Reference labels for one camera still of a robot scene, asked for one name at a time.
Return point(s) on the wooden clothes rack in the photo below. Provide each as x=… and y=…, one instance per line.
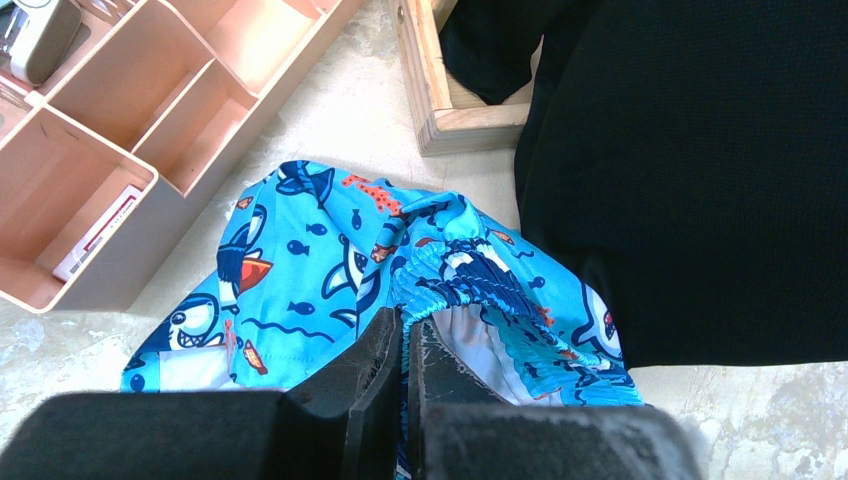
x=448, y=118

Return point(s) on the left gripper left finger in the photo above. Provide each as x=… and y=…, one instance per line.
x=342, y=423

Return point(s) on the peach plastic file organizer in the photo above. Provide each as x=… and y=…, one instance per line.
x=106, y=165

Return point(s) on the black shorts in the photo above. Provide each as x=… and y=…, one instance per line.
x=687, y=159

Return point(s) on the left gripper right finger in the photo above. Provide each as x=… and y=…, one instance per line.
x=460, y=429

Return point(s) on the blue shark print shorts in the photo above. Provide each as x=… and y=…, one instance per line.
x=312, y=253

